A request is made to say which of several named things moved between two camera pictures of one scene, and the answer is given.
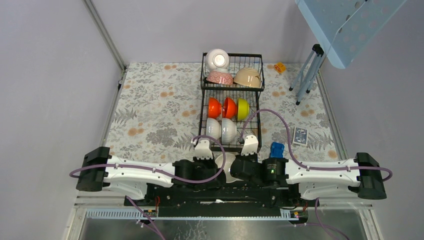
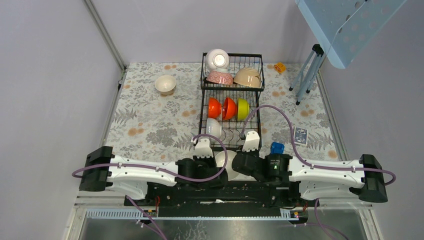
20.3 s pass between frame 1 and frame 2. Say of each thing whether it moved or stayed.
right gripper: stayed
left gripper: stayed
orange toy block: stayed
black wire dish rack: stayed
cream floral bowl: moved
